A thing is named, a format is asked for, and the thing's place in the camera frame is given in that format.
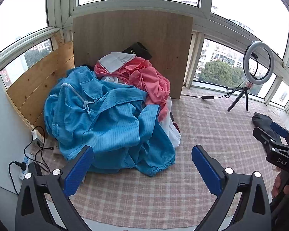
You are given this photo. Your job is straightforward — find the white power strip with cables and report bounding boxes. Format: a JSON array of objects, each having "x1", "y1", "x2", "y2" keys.
[{"x1": 8, "y1": 126, "x2": 54, "y2": 195}]

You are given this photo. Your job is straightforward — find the white wall charger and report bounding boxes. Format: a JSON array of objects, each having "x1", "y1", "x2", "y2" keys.
[{"x1": 32, "y1": 129, "x2": 43, "y2": 148}]

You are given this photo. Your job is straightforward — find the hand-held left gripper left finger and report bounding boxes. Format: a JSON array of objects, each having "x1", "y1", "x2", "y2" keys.
[{"x1": 15, "y1": 146, "x2": 94, "y2": 231}]

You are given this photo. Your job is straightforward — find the black cardboard box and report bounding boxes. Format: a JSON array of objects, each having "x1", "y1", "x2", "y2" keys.
[{"x1": 122, "y1": 42, "x2": 153, "y2": 60}]

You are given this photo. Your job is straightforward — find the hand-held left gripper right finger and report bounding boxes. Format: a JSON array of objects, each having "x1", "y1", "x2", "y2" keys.
[{"x1": 191, "y1": 145, "x2": 272, "y2": 231}]

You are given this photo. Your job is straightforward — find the blue zip jacket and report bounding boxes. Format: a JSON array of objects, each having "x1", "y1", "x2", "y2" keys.
[{"x1": 44, "y1": 65, "x2": 176, "y2": 177}]

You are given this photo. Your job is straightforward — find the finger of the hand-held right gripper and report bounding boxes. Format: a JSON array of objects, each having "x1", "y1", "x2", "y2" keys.
[
  {"x1": 253, "y1": 127, "x2": 289, "y2": 152},
  {"x1": 270, "y1": 122, "x2": 289, "y2": 146}
]

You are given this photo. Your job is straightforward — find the white ring light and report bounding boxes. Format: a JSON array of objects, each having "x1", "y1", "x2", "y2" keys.
[{"x1": 243, "y1": 41, "x2": 275, "y2": 86}]

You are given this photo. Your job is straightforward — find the pink garment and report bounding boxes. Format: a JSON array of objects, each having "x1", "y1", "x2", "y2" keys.
[{"x1": 94, "y1": 57, "x2": 171, "y2": 122}]

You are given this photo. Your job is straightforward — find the black mini tripod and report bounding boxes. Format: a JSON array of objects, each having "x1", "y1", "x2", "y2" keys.
[{"x1": 228, "y1": 81, "x2": 252, "y2": 112}]

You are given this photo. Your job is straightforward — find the white window frame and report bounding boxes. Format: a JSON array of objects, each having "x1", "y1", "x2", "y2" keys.
[{"x1": 0, "y1": 0, "x2": 289, "y2": 117}]

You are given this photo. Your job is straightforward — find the pink plaid blanket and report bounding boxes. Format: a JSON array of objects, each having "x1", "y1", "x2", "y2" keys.
[{"x1": 42, "y1": 88, "x2": 289, "y2": 230}]

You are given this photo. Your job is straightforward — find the light grey cloth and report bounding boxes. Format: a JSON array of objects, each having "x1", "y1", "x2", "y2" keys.
[{"x1": 97, "y1": 52, "x2": 137, "y2": 73}]

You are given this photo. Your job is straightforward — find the large brown wooden board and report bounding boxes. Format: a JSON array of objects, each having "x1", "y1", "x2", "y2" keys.
[{"x1": 72, "y1": 10, "x2": 193, "y2": 100}]

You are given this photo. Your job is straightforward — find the black cloth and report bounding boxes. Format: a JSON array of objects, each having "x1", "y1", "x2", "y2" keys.
[{"x1": 252, "y1": 112, "x2": 280, "y2": 135}]

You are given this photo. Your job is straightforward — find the black ring light cable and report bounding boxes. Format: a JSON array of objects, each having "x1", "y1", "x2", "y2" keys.
[{"x1": 182, "y1": 77, "x2": 247, "y2": 100}]

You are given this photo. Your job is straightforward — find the person's right hand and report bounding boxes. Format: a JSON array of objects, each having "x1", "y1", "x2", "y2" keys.
[{"x1": 272, "y1": 173, "x2": 289, "y2": 198}]

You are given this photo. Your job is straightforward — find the pine wood board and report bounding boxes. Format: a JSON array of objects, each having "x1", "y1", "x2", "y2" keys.
[{"x1": 6, "y1": 41, "x2": 75, "y2": 138}]

